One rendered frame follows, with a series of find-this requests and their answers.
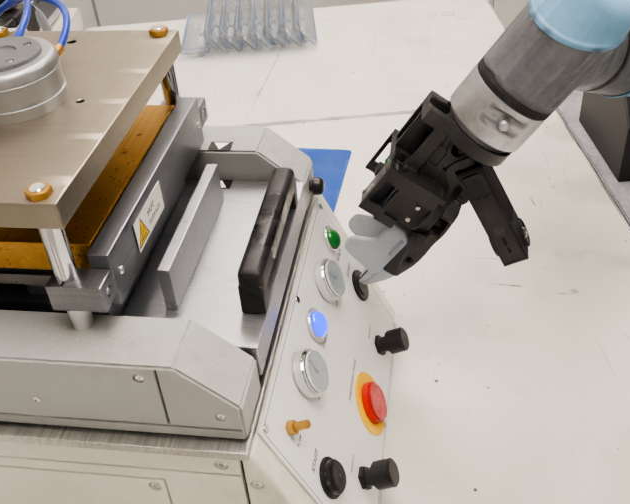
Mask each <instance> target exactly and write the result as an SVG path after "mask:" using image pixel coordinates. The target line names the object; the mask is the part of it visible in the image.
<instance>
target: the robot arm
mask: <svg viewBox="0 0 630 504"><path fill-rule="evenodd" d="M574 90H575V91H583V92H589V93H596V94H600V95H602V96H605V97H610V98H618V97H624V96H630V0H529V1H528V2H527V4H526V5H525V6H524V7H523V8H522V10H521V11H520V12H519V13H518V15H517V16H516V17H515V18H514V19H513V21H512V22H511V23H510V24H509V26H508V27H507V28H506V29H505V30H504V32H503V33H502V34H501V35H500V37H499V38H498V39H497V40H496V41H495V43H494V44H493V45H492V46H491V48H490V49H489V50H488V51H487V52H486V54H485V55H484V56H483V57H482V59H481V60H480V61H479V62H478V63H477V64H476V65H475V67H474V68H473V69H472V70H471V71H470V73H469V74H468V75H467V76H466V77H465V79H464V80H463V81H462V82H461V84H460V85H459V86H458V87H457V88H456V90H455V91H454V92H453V93H452V95H451V97H450V101H448V100H447V99H445V98H444V97H442V96H441V95H439V94H437V93H436V92H434V91H433V90H431V92H430V93H429V94H428V96H427V97H426V98H425V99H424V101H423V102H422V103H421V104H420V106H419V107H418V108H417V109H416V111H415V112H414V113H413V114H412V116H411V117H410V118H409V119H408V121H407V122H406V123H405V124H404V126H403V127H402V128H401V129H400V131H399V130H397V129H394V131H393V132H392V133H391V134H390V136H389V137H388V138H387V139H386V141H385V142H384V143H383V145H382V146H381V147H380V148H379V150H378V151H377V152H376V153H375V155H374V156H373V157H372V158H371V160H370V161H369V162H368V163H367V165H366V166H365V168H366V169H368V170H370V171H371V172H373V173H374V175H375V178H374V179H373V180H372V181H371V182H370V184H369V185H368V186H367V187H366V189H364V190H363V191H362V198H361V202H360V204H359V205H358V207H359V208H361V209H363V210H364V211H366V212H368V213H370V214H371V215H367V214H360V213H359V214H355V215H354V216H352V217H351V219H350V220H349V228H350V230H351V231H352V232H353V233H354V234H355V235H353V236H350V237H349V238H348V239H347V240H346V241H345V249H346V250H347V252H349V253H350V254H351V255H352V256H353V257H354V258H355V259H356V260H357V261H358V262H359V263H361V264H362V265H363V266H364V267H365V268H364V270H363V271H362V273H361V275H360V280H359V282H360V283H362V284H364V285H366V284H372V283H376V282H380V281H384V280H386V279H389V278H392V277H394V276H398V275H400V274H401V273H403V272H405V271H406V270H408V269H410V268H411V267H413V266H414V265H415V264H416V263H417V262H419V261H420V260H421V259H422V258H423V256H424V255H425V254H426V253H427V252H428V251H429V249H430V248H431V247H432V246H433V245H434V244H435V243H436V242H437V241H438V240H439V239H440V238H441V237H442V236H443V235H444V234H445V233H446V232H447V231H448V229H449V228H450V227H451V225H452V224H453V223H454V222H455V220H456V219H457V217H458V215H459V212H460V209H461V205H464V204H466V203H467V202H468V200H469V202H470V204H471V205H472V207H473V209H474V211H475V213H476V215H477V217H478V219H479V220H480V222H481V224H482V226H483V228H484V230H485V232H486V234H487V235H488V237H489V238H488V239H489V242H490V244H491V247H492V249H493V251H494V253H495V254H496V256H498V257H499V258H500V260H501V262H502V263H503V265H504V267H506V266H509V265H512V264H515V263H518V262H521V261H524V260H527V259H529V255H528V246H530V236H529V233H528V230H527V228H526V226H525V224H524V222H523V221H522V219H521V218H519V217H518V215H517V214H516V212H515V210H514V208H513V206H512V204H511V202H510V200H509V198H508V196H507V194H506V192H505V190H504V188H503V186H502V184H501V182H500V180H499V178H498V176H497V174H496V172H495V170H494V168H493V166H499V165H501V164H502V163H503V162H504V161H505V160H506V159H507V157H508V156H509V155H510V154H511V153H512V152H515V151H517V150H518V149H519V148H520V147H521V146H522V145H523V143H524V142H525V141H526V140H527V139H528V138H529V137H530V136H531V135H532V134H533V133H534V132H535V131H536V130H537V129H538V128H539V127H540V125H541V124H542V123H543V122H544V121H545V120H546V119H547V118H548V117H549V116H550V115H551V114H552V113H553V112H554V111H555V110H556V109H557V108H558V107H559V106H560V105H561V104H562V103H563V101H564V100H565V99H566V98H567V97H568V96H569V95H570V94H571V93H572V92H573V91H574ZM389 143H391V148H390V154H389V156H388V157H387V158H386V159H385V163H383V162H381V161H380V162H377V161H375V160H376V159H377V158H378V157H379V155H380V154H381V153H382V151H383V150H384V149H385V148H386V146H387V145H388V144H389Z"/></svg>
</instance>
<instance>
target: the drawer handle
mask: <svg viewBox="0 0 630 504"><path fill-rule="evenodd" d="M297 205H298V195H297V184H296V179H295V174H294V171H293V170H292V169H291V168H288V167H278V168H275V169H274V170H273V172H272V175H271V177H270V180H269V183H268V186H267V189H266V192H265V195H264V198H263V200H262V203H261V206H260V209H259V212H258V215H257V218H256V221H255V223H254V226H253V229H252V232H251V235H250V238H249V241H248V244H247V246H246V249H245V252H244V255H243V258H242V261H241V264H240V267H239V269H238V273H237V277H238V283H239V284H238V292H239V297H240V303H241V309H242V312H243V313H260V314H265V313H267V310H268V307H269V299H268V292H267V283H268V280H269V276H270V273H271V270H272V266H273V263H274V260H275V256H276V253H277V249H278V246H279V243H280V239H281V236H282V233H283V229H284V226H285V222H286V219H287V216H288V212H289V209H296V208H297Z"/></svg>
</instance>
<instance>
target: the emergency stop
mask: <svg viewBox="0 0 630 504"><path fill-rule="evenodd" d="M361 394H362V403H363V407H364V410H365V413H366V415H367V417H368V418H369V420H370V421H371V422H372V423H373V424H378V423H382V422H384V420H385V418H386V415H387V404H386V399H385V396H384V393H383V391H382V389H381V388H380V386H379V385H378V384H376V383H375V382H373V381H370V382H367V383H364V384H363V387H362V393H361Z"/></svg>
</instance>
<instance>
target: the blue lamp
mask: <svg viewBox="0 0 630 504"><path fill-rule="evenodd" d="M312 324H313V327H314V330H315V332H316V333H317V334H318V336H320V337H323V336H324V335H325V334H326V333H327V331H328V321H327V319H326V317H325V316H324V315H323V314H322V313H321V312H319V311H314V312H313V313H312Z"/></svg>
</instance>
